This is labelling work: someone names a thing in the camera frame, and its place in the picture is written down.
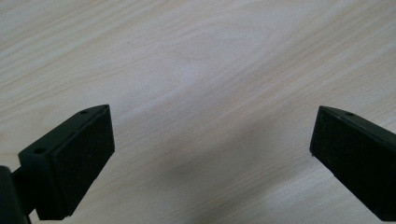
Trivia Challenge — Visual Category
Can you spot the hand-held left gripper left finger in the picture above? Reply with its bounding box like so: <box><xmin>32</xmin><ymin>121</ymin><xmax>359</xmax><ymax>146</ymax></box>
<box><xmin>11</xmin><ymin>104</ymin><xmax>116</xmax><ymax>221</ymax></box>

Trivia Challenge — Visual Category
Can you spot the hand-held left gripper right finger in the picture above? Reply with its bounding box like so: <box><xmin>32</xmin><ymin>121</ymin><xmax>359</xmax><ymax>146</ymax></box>
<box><xmin>309</xmin><ymin>105</ymin><xmax>396</xmax><ymax>222</ymax></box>

